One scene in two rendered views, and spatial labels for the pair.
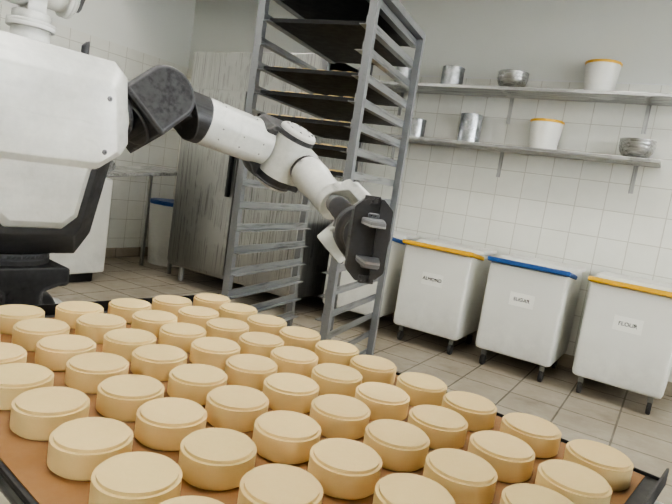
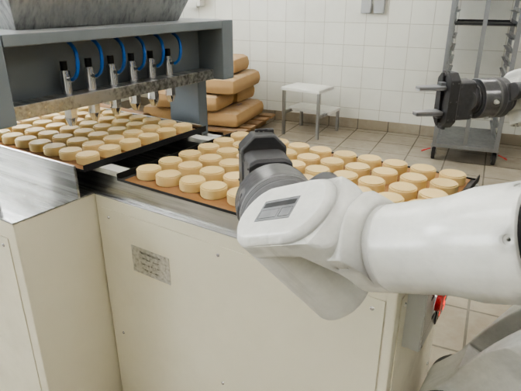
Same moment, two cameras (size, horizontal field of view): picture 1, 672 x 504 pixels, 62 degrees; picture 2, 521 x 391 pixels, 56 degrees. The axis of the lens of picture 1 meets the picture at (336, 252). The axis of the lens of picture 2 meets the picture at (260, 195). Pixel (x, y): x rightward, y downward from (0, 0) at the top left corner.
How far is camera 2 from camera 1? 138 cm
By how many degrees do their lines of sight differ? 150
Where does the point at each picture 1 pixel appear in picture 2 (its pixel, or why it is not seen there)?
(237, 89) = not seen: outside the picture
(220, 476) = not seen: hidden behind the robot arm
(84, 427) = (324, 149)
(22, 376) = (366, 157)
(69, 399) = (340, 153)
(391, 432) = (232, 160)
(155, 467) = (295, 145)
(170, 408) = (309, 156)
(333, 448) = not seen: hidden behind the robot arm
